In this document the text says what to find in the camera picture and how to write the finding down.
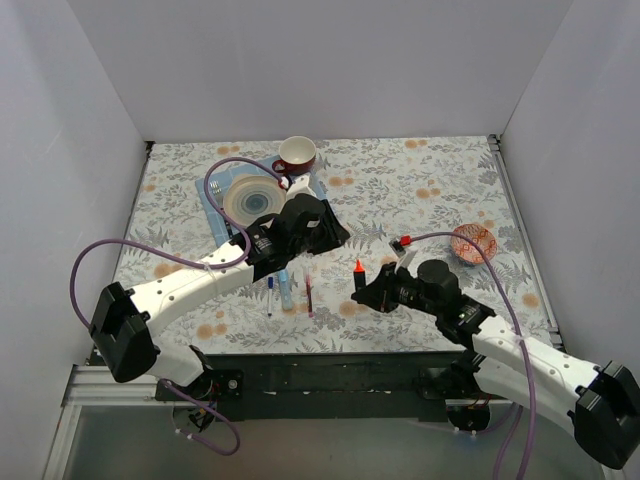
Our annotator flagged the light blue highlighter cap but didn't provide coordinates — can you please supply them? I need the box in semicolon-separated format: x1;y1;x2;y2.
278;269;290;286

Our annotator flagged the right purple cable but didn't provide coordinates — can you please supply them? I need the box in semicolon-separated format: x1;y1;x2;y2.
407;231;539;480

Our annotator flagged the purple cable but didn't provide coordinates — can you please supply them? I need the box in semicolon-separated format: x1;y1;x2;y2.
69;157;289;456
407;231;539;480

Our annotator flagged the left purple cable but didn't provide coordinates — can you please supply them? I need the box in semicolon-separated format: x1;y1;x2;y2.
69;157;289;456

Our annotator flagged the beige striped plate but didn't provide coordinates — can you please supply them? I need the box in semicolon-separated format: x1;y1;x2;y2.
223;174;286;227

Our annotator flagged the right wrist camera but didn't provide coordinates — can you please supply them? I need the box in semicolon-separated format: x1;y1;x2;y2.
389;235;416;272

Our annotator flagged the light blue highlighter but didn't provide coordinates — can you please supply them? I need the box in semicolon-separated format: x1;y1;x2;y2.
280;284;294;311

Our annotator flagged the red and white cup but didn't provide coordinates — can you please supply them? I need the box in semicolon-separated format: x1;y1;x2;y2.
272;136;317;176

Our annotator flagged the blue tiled placemat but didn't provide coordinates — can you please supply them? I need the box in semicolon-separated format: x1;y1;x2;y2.
194;158;338;246

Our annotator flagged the pink pen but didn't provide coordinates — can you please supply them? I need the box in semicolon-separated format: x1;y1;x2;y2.
305;277;314;318

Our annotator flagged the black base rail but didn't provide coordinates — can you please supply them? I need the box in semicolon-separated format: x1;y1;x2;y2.
69;349;534;424

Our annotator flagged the red patterned bowl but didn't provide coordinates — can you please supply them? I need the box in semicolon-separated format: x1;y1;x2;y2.
450;223;498;265

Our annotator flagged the black handled fork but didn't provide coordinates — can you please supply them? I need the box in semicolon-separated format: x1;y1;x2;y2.
210;181;234;239

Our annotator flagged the orange black highlighter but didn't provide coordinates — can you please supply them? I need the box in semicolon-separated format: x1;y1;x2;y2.
353;259;366;291

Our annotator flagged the thin blue pen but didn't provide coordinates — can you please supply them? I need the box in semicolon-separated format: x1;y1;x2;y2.
267;285;274;317

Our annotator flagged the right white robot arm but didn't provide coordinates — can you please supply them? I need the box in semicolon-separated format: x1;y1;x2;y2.
351;260;639;470

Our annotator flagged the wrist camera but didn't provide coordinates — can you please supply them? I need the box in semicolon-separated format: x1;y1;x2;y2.
279;174;317;201
389;235;416;272

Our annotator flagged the floral tablecloth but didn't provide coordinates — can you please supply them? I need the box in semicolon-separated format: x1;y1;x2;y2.
115;137;550;354

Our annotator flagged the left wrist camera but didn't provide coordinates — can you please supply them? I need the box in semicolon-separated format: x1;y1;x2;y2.
279;174;317;201

